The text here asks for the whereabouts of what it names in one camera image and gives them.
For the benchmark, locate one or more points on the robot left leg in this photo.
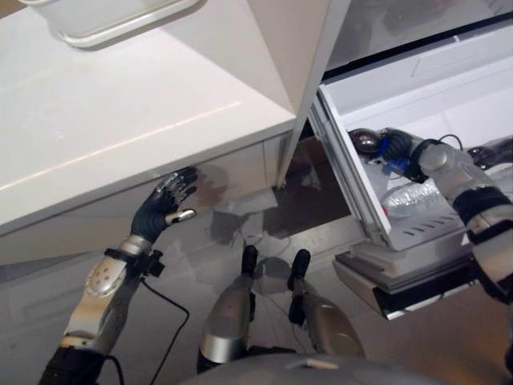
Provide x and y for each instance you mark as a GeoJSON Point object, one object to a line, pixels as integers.
{"type": "Point", "coordinates": [230, 317]}

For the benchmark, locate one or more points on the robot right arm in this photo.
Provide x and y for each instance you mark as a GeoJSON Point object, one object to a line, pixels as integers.
{"type": "Point", "coordinates": [473, 188]}

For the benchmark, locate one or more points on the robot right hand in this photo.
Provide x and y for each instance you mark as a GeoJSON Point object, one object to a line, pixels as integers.
{"type": "Point", "coordinates": [401, 145]}

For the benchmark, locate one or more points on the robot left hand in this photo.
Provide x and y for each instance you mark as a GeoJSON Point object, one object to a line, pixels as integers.
{"type": "Point", "coordinates": [150, 218]}

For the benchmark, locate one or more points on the blue drink can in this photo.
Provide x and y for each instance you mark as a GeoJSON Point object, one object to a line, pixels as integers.
{"type": "Point", "coordinates": [364, 141]}

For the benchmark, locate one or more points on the grey robot torso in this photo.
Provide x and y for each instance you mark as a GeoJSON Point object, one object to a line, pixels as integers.
{"type": "Point", "coordinates": [320, 371]}

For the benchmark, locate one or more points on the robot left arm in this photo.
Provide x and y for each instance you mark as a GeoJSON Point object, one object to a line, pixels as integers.
{"type": "Point", "coordinates": [100, 288]}

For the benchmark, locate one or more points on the white cabinet side panel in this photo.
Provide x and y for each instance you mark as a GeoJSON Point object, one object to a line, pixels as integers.
{"type": "Point", "coordinates": [310, 80]}

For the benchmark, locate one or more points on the clear plastic water bottle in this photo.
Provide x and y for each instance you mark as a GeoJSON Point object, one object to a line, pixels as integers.
{"type": "Point", "coordinates": [413, 198]}

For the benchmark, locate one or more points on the white plastic basket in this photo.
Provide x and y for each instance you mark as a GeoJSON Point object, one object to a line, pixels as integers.
{"type": "Point", "coordinates": [104, 20]}

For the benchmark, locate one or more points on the white counter cabinet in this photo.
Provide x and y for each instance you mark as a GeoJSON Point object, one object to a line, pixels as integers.
{"type": "Point", "coordinates": [120, 132]}

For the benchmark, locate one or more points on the white refrigerator body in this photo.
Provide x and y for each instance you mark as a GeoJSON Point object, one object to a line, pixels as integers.
{"type": "Point", "coordinates": [401, 32]}

